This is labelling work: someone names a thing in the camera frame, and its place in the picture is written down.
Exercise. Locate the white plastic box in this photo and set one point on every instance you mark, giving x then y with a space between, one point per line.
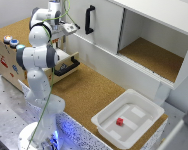
107 128

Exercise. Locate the wooden drawer box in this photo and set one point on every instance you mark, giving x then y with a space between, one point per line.
7 71

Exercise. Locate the white cabinet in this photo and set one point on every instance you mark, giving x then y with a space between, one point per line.
104 63

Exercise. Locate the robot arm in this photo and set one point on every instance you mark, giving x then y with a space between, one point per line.
37 61

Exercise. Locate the pink block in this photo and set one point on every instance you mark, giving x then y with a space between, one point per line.
120 121

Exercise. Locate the blue button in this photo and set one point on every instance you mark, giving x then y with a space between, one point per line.
14 42

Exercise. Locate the green button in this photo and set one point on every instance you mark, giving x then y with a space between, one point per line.
20 47

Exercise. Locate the white sliding door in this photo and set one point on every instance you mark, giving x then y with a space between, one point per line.
105 23

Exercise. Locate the red button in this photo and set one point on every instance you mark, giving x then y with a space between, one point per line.
7 39

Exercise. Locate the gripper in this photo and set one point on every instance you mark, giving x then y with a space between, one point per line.
68 28

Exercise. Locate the wooden drawer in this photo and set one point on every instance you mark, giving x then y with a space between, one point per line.
64 59

